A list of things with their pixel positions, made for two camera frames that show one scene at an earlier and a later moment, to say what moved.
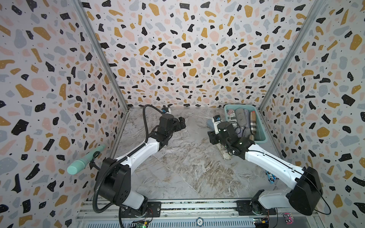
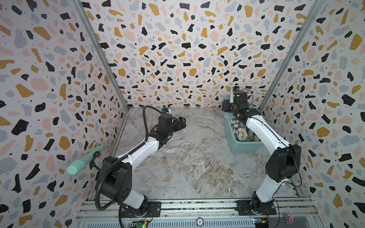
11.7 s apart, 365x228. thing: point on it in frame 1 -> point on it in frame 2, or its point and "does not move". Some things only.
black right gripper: [214, 137] -> [227, 105]
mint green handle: [75, 166] does not move
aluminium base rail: [96, 213] does not move
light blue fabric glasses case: [210, 124] -> [226, 97]
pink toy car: [289, 218] does not move
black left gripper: [178, 123] does not move
